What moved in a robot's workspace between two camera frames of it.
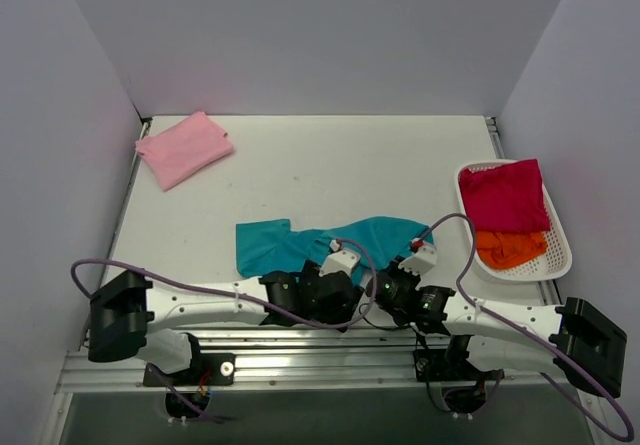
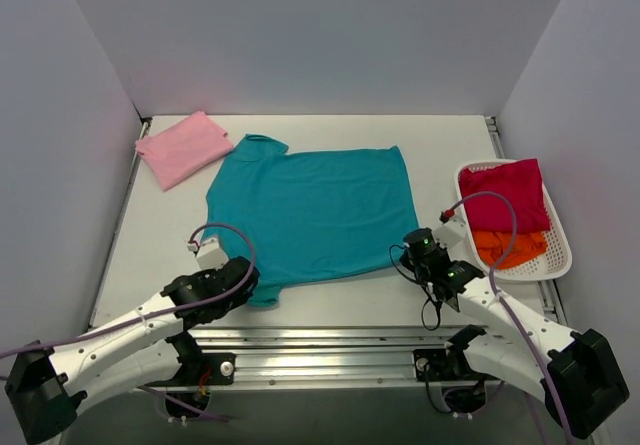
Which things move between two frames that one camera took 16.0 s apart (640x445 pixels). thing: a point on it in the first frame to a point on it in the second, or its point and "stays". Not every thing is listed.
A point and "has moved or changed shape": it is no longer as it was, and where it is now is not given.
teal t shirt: x=272 y=246 has moved or changed shape
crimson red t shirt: x=507 y=198 stays
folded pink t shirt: x=184 y=149 stays
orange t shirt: x=504 y=249 stays
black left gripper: x=343 y=300 to x=245 y=275
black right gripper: x=379 y=290 to x=451 y=295
